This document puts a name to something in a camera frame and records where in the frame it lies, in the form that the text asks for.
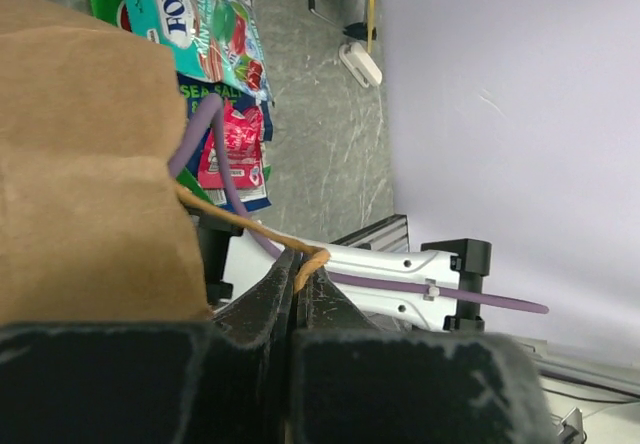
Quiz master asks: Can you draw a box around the aluminium frame rail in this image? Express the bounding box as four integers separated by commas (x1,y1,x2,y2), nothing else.
329,213,640,405

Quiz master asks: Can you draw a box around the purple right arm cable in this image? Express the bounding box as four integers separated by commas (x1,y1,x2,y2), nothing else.
167,94,550,315

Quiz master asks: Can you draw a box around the yellow framed whiteboard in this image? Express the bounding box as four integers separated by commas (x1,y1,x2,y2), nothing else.
344,0,377,54

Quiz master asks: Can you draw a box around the red snack packet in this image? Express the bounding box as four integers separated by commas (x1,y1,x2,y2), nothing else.
197,101,264,189

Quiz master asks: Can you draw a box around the brown paper bag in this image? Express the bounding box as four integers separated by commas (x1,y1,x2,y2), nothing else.
1,0,231,324

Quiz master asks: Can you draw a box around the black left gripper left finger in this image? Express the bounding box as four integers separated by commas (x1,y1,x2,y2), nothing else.
1,250,296,443

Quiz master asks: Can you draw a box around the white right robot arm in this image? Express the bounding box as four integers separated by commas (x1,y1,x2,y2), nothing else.
193,216,557,443

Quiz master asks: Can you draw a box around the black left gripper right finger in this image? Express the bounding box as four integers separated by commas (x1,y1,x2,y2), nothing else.
289,269,558,443

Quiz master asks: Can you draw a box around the teal snack packet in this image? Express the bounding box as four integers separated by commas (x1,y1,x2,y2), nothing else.
124,0,272,101

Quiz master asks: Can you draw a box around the white board eraser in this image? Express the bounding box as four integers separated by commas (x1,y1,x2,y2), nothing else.
338,41,383,88

